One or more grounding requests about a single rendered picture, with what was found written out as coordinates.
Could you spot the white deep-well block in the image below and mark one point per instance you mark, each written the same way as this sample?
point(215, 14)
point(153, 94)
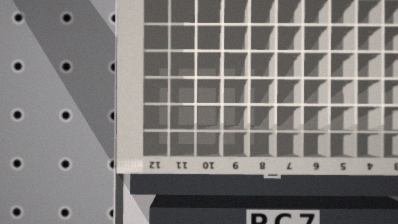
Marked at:
point(180, 110)

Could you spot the dark grey plate carrier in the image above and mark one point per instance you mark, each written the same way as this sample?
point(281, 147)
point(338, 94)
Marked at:
point(268, 199)

